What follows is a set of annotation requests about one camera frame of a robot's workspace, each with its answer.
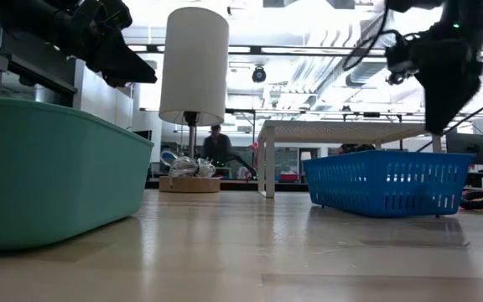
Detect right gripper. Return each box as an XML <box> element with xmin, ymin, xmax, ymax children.
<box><xmin>386</xmin><ymin>24</ymin><xmax>483</xmax><ymax>135</ymax></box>

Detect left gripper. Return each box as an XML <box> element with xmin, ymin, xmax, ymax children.
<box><xmin>59</xmin><ymin>0</ymin><xmax>158</xmax><ymax>88</ymax></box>

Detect blue plastic basket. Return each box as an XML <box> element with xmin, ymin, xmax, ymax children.
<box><xmin>302</xmin><ymin>149</ymin><xmax>475</xmax><ymax>218</ymax></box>

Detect dark computer monitor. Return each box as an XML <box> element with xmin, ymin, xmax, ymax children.
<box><xmin>445</xmin><ymin>132</ymin><xmax>483</xmax><ymax>166</ymax></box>

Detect white lamp with wooden base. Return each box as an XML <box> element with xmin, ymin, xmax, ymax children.
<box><xmin>158</xmin><ymin>6</ymin><xmax>231</xmax><ymax>194</ymax></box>

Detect round blue rimmed object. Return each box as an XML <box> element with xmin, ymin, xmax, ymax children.
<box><xmin>160</xmin><ymin>149</ymin><xmax>179</xmax><ymax>168</ymax></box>

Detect white perforated metal shelf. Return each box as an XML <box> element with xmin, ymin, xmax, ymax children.
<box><xmin>257</xmin><ymin>120</ymin><xmax>444</xmax><ymax>200</ymax></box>

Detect teal plastic tray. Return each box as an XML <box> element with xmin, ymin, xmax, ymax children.
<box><xmin>0</xmin><ymin>96</ymin><xmax>155</xmax><ymax>252</ymax></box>

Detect person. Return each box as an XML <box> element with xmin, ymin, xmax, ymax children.
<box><xmin>202</xmin><ymin>124</ymin><xmax>234</xmax><ymax>167</ymax></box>

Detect long black cable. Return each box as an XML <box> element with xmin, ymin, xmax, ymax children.
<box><xmin>415</xmin><ymin>86</ymin><xmax>483</xmax><ymax>153</ymax></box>

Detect dark metal frame structure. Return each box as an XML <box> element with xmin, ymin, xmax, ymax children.
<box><xmin>0</xmin><ymin>45</ymin><xmax>78</xmax><ymax>106</ymax></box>

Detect silver ceiling duct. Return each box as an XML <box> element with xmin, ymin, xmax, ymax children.
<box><xmin>314</xmin><ymin>16</ymin><xmax>393</xmax><ymax>97</ymax></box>

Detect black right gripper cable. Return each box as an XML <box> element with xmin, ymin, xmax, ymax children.
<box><xmin>341</xmin><ymin>8</ymin><xmax>393</xmax><ymax>72</ymax></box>

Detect bundled clear lamp cord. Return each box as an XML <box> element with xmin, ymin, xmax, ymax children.
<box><xmin>168</xmin><ymin>154</ymin><xmax>217</xmax><ymax>178</ymax></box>

